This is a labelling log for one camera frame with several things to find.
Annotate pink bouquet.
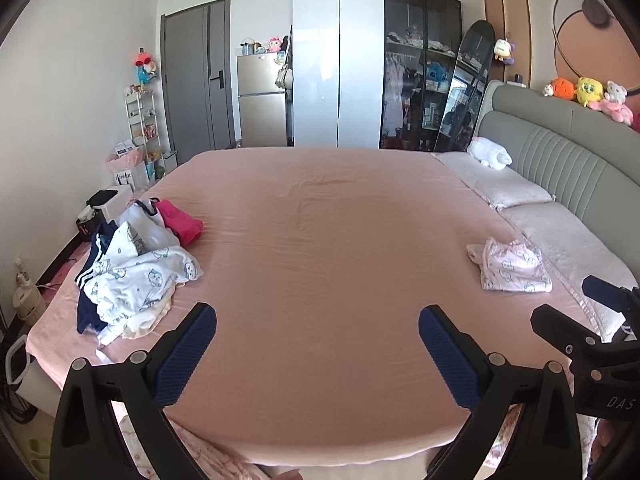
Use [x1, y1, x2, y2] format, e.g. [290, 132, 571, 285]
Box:
[105, 147, 146, 193]

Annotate white blue-print pajama top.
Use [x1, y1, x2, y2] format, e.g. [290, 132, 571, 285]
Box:
[82, 246, 203, 346]

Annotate white shelf rack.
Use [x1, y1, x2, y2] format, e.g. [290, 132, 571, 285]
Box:
[124, 87, 163, 181]

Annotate grey upholstered headboard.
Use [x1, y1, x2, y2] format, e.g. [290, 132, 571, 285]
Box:
[472, 80, 640, 281]

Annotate beige handbag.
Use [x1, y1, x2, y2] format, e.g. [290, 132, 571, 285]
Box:
[275, 37, 293, 91]

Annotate bed with pink sheet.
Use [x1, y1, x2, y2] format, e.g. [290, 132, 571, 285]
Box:
[25, 146, 640, 467]

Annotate black oval standing mirror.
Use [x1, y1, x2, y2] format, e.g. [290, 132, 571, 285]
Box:
[432, 20, 496, 153]

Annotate pump bottle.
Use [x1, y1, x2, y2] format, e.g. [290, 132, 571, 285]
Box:
[12, 257, 31, 293]

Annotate cream humidifier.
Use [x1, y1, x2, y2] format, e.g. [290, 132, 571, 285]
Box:
[12, 285, 48, 321]

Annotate pink and white cat plush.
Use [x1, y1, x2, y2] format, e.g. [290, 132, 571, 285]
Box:
[589, 81, 633, 126]

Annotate red and blue plush toy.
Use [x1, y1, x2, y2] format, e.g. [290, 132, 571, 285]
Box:
[132, 47, 158, 86]

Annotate cream garment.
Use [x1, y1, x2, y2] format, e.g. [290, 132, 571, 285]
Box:
[97, 305, 173, 347]

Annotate white bedside box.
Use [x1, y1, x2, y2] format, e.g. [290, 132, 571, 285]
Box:
[85, 185, 133, 223]

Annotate large white plush toy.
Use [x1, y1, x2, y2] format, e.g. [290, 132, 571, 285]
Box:
[466, 136, 513, 169]

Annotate pink cartoon-print pajama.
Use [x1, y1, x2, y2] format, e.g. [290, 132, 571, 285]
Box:
[466, 236, 553, 293]

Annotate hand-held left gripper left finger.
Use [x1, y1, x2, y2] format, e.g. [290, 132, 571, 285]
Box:
[50, 302, 218, 480]

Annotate silver fridge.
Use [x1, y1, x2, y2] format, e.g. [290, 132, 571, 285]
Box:
[236, 52, 290, 150]

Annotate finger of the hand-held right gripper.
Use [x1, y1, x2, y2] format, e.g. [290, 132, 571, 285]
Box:
[531, 304, 622, 387]
[581, 274, 640, 332]

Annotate black glass-door cabinet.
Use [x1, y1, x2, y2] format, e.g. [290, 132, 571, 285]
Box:
[382, 0, 463, 152]

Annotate dark round wall ornament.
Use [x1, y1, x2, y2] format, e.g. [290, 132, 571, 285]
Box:
[582, 0, 611, 27]

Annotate white and purple plush toy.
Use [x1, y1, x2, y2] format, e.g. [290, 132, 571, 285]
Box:
[494, 37, 516, 67]

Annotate navy white-striped garment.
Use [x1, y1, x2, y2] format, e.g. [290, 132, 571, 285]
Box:
[75, 220, 121, 336]

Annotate orange plush toy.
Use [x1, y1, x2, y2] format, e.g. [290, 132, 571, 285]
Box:
[544, 77, 578, 102]

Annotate white wardrobe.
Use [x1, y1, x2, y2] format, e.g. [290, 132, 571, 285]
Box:
[292, 0, 386, 150]

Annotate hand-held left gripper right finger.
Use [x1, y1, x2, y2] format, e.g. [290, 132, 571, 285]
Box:
[418, 305, 584, 480]

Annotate magenta garment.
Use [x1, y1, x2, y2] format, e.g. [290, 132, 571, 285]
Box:
[156, 199, 205, 247]

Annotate green slippers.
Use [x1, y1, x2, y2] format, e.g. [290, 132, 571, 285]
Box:
[25, 437, 51, 466]

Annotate grey door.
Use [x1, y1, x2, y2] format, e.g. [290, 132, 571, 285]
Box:
[161, 0, 236, 158]

